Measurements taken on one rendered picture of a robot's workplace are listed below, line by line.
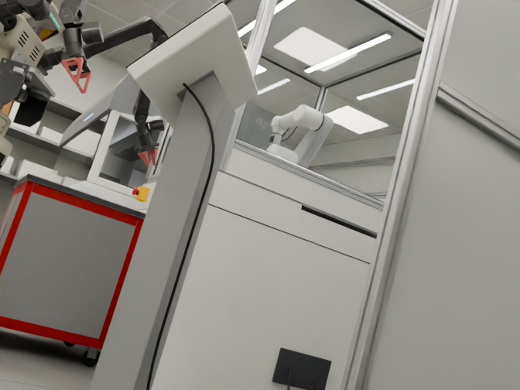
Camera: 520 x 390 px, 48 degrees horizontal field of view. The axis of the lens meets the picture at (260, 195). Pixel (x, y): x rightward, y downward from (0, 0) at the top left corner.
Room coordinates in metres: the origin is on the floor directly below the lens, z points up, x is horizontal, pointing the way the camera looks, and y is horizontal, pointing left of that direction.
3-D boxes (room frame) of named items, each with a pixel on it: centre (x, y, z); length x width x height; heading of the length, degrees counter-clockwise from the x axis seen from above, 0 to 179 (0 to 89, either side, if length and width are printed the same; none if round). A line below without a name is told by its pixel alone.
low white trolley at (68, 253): (2.97, 0.89, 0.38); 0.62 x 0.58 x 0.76; 26
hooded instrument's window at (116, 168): (4.43, 0.88, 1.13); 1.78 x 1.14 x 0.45; 26
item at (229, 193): (2.91, -0.01, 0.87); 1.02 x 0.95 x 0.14; 26
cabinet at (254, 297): (2.91, -0.01, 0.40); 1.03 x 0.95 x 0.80; 26
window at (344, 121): (2.47, -0.23, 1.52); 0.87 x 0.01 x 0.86; 116
